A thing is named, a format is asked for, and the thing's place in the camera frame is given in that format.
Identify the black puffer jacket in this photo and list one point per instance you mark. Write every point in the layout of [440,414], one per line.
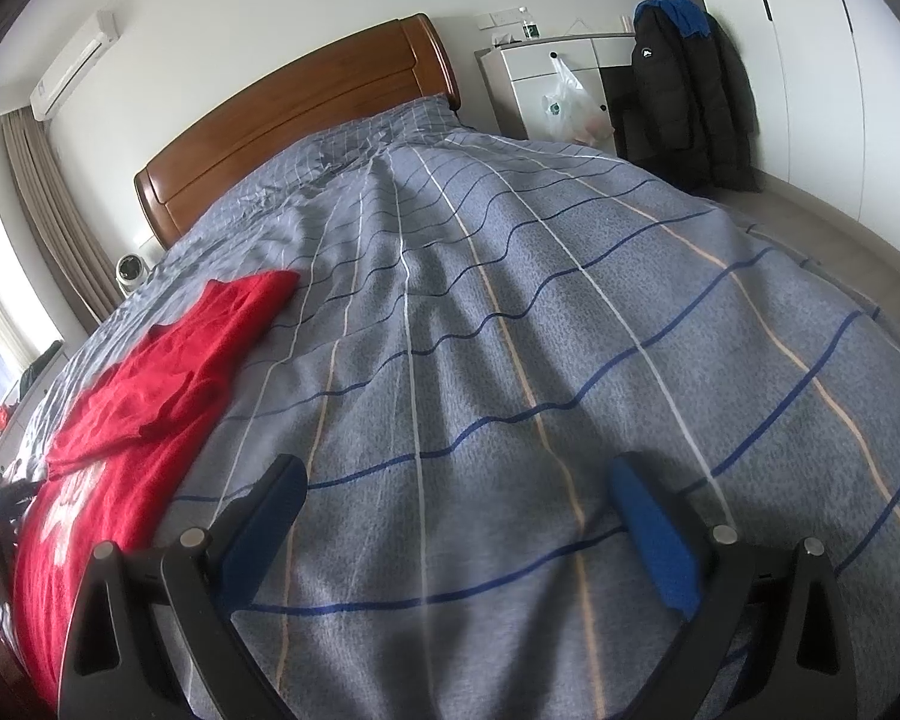
[690,105]

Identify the white wall outlet panel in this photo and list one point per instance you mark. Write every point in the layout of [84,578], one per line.
[501,17]

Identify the blue garment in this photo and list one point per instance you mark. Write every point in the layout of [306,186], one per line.
[682,13]

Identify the wooden headboard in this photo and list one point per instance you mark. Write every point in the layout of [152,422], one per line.
[292,112]

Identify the white dresser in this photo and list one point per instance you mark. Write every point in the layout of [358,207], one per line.
[525,67]

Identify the white plastic bag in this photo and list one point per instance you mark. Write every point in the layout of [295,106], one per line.
[570,109]

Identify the red knit sweater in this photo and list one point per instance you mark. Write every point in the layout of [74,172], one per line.
[142,390]

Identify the clear bottle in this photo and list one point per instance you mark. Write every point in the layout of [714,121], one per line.
[526,24]

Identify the beige curtain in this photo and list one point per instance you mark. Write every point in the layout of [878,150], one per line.
[52,217]

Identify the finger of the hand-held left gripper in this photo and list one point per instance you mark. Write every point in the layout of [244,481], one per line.
[15,493]

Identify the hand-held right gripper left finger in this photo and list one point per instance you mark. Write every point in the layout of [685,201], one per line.
[262,536]

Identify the white wardrobe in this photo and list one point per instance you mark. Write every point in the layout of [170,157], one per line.
[832,90]

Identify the bed with grey checked sheet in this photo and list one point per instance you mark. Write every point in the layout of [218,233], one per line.
[532,315]

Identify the small white fan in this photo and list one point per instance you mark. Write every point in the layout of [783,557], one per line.
[133,274]

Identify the white air conditioner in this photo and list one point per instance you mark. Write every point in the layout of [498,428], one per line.
[71,67]

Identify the dark clothes pile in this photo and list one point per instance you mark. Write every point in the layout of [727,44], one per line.
[41,367]

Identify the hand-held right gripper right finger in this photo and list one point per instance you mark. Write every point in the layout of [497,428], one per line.
[660,544]

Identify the white window cabinet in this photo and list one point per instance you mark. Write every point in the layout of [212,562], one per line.
[26,420]

